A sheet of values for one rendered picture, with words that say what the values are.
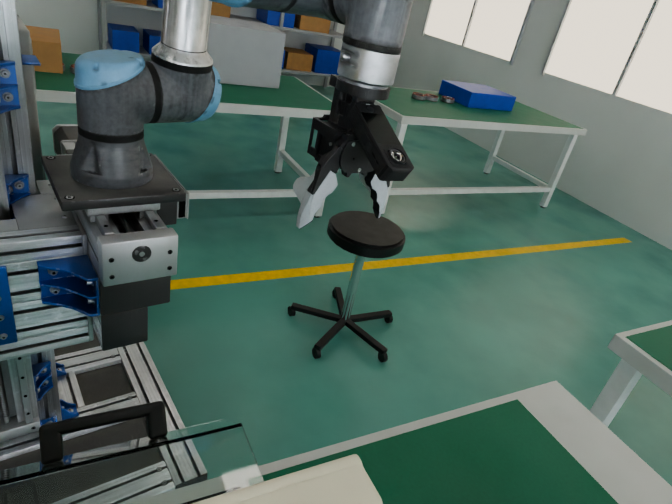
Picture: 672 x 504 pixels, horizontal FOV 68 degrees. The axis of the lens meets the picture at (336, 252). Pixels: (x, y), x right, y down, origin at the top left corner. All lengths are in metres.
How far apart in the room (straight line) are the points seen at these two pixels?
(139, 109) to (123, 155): 0.09
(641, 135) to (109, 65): 4.71
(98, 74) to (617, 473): 1.20
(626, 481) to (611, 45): 4.70
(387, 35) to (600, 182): 4.82
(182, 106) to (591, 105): 4.79
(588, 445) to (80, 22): 6.54
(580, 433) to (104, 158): 1.09
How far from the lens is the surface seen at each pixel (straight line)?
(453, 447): 1.02
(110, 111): 1.00
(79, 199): 1.00
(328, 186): 0.67
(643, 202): 5.17
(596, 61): 5.56
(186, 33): 1.03
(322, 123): 0.69
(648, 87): 5.24
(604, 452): 1.20
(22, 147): 1.20
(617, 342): 1.62
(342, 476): 0.19
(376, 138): 0.63
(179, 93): 1.04
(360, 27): 0.64
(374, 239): 2.05
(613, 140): 5.34
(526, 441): 1.11
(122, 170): 1.03
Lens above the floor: 1.47
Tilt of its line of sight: 29 degrees down
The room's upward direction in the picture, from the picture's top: 12 degrees clockwise
